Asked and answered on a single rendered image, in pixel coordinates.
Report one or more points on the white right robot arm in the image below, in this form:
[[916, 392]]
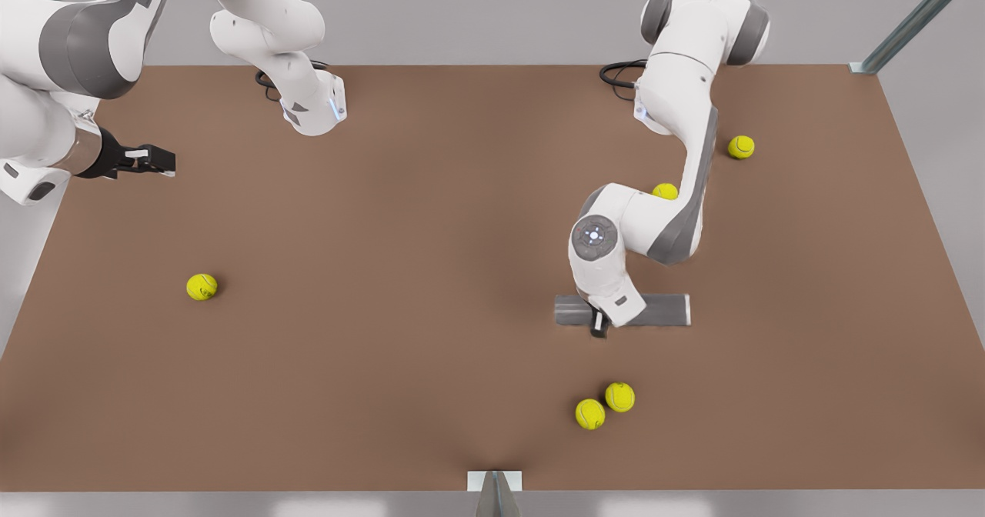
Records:
[[77, 40]]

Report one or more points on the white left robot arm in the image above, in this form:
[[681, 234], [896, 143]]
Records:
[[677, 101]]

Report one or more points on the yellow tennis ball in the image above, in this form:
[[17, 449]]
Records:
[[666, 191], [619, 397], [589, 414], [202, 287], [741, 147]]

